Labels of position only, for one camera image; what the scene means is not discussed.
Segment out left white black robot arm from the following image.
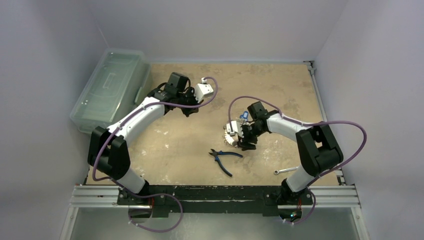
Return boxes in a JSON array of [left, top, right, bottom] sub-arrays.
[[87, 72, 214, 205]]

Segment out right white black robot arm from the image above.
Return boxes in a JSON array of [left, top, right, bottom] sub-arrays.
[[226, 101, 344, 204]]

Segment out small silver wrench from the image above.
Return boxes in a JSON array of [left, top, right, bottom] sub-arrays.
[[273, 166, 298, 175]]

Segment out translucent green plastic box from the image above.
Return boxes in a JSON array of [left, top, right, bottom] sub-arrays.
[[69, 48, 153, 135]]

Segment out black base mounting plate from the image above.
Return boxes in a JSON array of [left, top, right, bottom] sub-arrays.
[[117, 185, 314, 220]]

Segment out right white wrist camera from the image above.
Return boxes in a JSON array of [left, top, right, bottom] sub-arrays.
[[225, 120, 247, 138]]

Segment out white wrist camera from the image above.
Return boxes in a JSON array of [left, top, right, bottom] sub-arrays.
[[225, 120, 247, 138], [194, 78, 214, 104]]

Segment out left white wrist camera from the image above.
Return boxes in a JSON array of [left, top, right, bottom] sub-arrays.
[[194, 78, 214, 104]]

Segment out blue handled pliers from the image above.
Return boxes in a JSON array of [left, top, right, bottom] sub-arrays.
[[208, 149, 244, 178]]

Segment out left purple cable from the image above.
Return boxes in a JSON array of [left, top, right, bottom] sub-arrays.
[[92, 76, 220, 233]]

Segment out aluminium frame rail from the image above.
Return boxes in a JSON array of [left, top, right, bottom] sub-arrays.
[[67, 185, 370, 240]]

